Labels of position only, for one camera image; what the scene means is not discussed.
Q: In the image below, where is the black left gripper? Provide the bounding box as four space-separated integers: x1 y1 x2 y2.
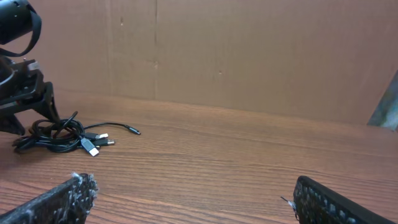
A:
0 57 60 136

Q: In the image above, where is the black USB cable long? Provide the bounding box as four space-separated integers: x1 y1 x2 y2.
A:
84 122 141 135

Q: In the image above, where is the black USB cable bundle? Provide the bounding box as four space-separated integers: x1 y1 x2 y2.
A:
11 111 116 157

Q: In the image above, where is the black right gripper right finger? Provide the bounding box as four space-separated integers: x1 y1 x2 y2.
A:
292 175 394 224

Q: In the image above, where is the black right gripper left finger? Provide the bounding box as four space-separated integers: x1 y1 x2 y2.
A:
1 173 98 224

